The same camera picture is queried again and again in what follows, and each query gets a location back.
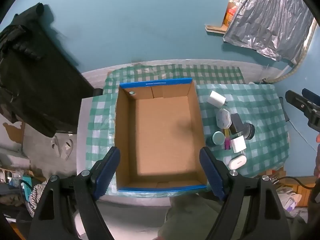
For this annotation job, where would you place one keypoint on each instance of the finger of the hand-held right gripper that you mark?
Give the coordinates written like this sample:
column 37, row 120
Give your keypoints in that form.
column 310, row 94
column 297, row 101

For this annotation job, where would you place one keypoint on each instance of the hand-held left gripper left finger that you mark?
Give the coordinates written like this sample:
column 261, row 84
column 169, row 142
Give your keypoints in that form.
column 106, row 175

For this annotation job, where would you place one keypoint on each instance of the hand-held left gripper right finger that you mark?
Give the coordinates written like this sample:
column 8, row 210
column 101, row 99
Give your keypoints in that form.
column 212, row 175

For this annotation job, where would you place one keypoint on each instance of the white earbud case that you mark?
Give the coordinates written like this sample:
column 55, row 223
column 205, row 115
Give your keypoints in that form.
column 237, row 162

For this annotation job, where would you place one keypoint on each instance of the teal round tin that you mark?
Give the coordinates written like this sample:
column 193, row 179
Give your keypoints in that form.
column 218, row 138

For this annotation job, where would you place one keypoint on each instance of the white wall charger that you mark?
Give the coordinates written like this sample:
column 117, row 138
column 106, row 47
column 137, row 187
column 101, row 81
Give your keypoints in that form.
column 238, row 144
column 217, row 98

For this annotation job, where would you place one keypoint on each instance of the white hexagonal box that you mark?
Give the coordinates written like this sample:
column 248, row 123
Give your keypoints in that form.
column 223, row 118

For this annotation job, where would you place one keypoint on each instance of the black rectangular block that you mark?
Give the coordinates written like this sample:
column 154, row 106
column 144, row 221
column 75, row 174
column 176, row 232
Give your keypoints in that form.
column 237, row 123

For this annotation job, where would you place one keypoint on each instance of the cardboard box with blue rim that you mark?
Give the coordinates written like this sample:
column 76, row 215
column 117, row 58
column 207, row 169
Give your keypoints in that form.
column 162, row 135

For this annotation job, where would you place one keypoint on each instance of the person's right hand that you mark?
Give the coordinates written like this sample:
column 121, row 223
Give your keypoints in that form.
column 318, row 162

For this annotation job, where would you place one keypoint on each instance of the pink yellow stick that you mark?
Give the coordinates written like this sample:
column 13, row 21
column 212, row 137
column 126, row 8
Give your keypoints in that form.
column 227, row 140

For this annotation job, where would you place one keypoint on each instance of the green white checkered tablecloth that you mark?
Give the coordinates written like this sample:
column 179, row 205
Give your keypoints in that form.
column 260, row 110

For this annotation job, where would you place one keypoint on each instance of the green clothing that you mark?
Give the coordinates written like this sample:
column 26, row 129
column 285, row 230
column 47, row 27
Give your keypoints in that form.
column 190, row 217

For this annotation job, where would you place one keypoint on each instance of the white sandals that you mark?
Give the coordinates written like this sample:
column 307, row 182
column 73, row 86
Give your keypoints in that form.
column 62, row 147

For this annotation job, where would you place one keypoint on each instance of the wooden stand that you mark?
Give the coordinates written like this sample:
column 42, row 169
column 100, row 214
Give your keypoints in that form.
column 303, row 190

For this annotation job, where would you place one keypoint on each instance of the striped cloth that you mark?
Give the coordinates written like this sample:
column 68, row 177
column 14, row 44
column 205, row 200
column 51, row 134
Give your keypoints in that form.
column 35, row 200

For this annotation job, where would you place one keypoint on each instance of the teal small box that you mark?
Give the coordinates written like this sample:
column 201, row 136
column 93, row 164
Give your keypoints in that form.
column 26, row 183

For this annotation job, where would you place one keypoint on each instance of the silver foil sheet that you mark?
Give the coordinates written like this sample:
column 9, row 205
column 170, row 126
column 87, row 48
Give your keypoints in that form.
column 270, row 17

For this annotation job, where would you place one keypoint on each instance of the orange box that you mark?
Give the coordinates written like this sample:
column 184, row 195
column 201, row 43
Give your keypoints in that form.
column 230, row 15

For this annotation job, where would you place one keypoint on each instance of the wooden wall shelf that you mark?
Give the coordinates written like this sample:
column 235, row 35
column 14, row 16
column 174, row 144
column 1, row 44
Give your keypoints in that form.
column 215, row 29

